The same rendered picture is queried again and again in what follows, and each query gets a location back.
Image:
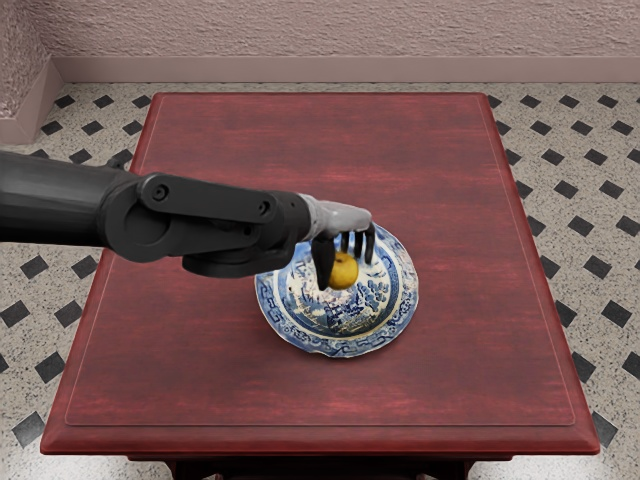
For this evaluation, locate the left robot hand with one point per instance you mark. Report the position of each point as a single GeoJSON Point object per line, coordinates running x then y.
{"type": "Point", "coordinates": [336, 218]}

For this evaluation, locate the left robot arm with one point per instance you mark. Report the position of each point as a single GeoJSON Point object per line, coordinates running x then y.
{"type": "Point", "coordinates": [150, 215]}

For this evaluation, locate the yellow round fruit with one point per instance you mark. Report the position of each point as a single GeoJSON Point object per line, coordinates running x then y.
{"type": "Point", "coordinates": [345, 271]}

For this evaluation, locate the blue and white patterned plate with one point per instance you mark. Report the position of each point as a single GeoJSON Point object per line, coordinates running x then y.
{"type": "Point", "coordinates": [350, 310]}

